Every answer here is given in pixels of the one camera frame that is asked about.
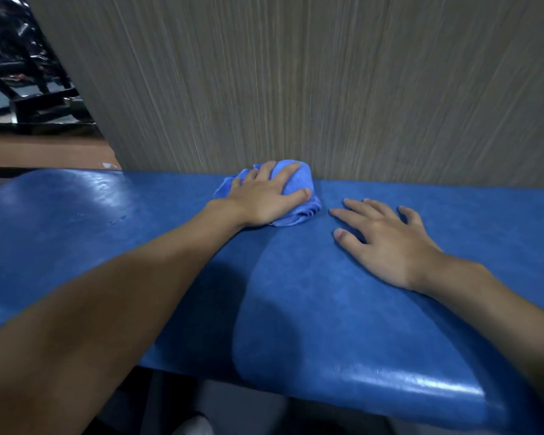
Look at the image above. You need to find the person's right hand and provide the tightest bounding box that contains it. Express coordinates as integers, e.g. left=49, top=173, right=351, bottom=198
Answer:
left=329, top=198, right=446, bottom=296

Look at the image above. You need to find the person's left hand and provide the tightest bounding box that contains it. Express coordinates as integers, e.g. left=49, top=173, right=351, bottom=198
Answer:
left=206, top=161, right=312, bottom=228

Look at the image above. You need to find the blue microfibre cloth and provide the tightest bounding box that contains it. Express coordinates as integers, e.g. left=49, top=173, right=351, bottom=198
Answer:
left=213, top=159, right=322, bottom=228

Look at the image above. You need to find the blue bench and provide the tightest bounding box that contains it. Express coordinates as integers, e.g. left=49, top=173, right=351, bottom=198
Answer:
left=0, top=169, right=544, bottom=435

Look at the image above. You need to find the person's left forearm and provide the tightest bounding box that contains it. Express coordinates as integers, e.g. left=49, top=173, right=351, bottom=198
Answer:
left=0, top=199, right=248, bottom=435

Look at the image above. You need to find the person's right forearm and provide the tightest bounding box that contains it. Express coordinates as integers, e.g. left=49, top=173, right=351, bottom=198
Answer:
left=416, top=252, right=544, bottom=422

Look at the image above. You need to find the person's white shoe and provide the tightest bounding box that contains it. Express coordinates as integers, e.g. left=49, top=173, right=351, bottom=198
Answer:
left=172, top=414, right=215, bottom=435

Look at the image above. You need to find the black framed wall mirror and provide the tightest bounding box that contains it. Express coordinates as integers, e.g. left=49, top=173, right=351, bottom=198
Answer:
left=0, top=0, right=104, bottom=137

